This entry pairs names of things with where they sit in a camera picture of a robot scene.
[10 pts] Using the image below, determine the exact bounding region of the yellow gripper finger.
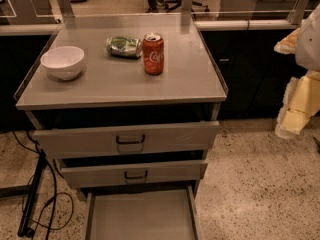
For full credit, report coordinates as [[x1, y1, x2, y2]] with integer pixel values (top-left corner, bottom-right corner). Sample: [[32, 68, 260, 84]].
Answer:
[[274, 28, 300, 55], [275, 71, 320, 139]]

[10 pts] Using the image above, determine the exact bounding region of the red coke can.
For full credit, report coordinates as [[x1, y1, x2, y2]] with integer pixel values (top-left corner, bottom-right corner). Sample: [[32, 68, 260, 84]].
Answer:
[[142, 33, 164, 75]]

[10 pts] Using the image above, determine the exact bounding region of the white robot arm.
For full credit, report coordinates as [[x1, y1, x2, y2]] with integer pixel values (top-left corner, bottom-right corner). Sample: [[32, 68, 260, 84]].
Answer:
[[274, 5, 320, 139]]

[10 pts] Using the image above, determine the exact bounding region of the crushed green soda can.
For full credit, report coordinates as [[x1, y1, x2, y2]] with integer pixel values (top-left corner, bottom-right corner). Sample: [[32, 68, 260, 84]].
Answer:
[[106, 36, 142, 58]]

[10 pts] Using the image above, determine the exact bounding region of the grey drawer cabinet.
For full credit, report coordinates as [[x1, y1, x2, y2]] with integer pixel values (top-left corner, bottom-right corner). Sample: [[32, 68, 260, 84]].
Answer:
[[16, 14, 227, 188]]

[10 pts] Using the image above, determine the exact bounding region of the open bottom grey drawer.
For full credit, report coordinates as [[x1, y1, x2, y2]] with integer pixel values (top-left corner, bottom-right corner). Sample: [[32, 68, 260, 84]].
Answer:
[[82, 186, 202, 240]]

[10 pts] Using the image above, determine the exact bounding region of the top grey drawer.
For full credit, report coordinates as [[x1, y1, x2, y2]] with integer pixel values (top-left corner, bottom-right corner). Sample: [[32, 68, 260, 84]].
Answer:
[[34, 121, 219, 159]]

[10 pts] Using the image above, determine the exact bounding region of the middle grey drawer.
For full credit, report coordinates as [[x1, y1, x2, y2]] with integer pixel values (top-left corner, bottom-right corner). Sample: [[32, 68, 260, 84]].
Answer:
[[61, 160, 207, 188]]

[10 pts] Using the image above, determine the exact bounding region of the white ceramic bowl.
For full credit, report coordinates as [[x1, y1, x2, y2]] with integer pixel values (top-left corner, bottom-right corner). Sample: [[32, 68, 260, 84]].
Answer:
[[40, 46, 85, 80]]

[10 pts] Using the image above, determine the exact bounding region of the black metal floor bar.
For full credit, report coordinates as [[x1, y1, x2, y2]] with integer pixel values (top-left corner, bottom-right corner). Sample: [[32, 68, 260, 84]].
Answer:
[[18, 151, 46, 237]]

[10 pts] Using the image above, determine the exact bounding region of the white horizontal rail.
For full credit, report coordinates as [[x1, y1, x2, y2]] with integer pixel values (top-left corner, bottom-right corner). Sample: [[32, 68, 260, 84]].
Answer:
[[0, 18, 298, 36]]

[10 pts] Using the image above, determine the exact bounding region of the black top drawer handle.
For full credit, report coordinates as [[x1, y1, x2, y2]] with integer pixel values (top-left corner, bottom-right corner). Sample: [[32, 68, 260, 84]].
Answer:
[[116, 134, 145, 145]]

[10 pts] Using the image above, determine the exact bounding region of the black drawer handle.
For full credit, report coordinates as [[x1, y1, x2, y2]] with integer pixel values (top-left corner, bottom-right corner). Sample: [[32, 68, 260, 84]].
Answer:
[[124, 170, 148, 180], [116, 134, 145, 145]]

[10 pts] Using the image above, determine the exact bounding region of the black middle drawer handle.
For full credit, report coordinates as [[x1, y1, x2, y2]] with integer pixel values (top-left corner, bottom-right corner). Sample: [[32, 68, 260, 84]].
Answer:
[[124, 170, 148, 180]]

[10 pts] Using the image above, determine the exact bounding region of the black floor cable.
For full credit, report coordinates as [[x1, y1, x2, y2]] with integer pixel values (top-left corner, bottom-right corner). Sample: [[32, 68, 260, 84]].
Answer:
[[11, 130, 75, 240]]

